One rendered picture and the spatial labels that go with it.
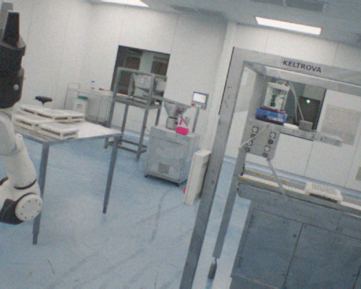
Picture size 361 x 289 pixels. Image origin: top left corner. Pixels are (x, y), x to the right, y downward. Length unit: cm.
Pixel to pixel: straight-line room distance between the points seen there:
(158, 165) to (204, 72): 322
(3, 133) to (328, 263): 232
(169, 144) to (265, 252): 291
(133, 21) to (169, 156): 430
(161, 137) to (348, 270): 337
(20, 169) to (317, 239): 212
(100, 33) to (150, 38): 130
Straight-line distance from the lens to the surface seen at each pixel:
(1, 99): 86
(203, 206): 192
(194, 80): 805
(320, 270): 277
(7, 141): 90
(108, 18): 908
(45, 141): 289
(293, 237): 268
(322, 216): 258
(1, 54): 79
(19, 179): 100
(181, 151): 522
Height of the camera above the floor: 156
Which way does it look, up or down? 11 degrees down
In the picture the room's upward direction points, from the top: 12 degrees clockwise
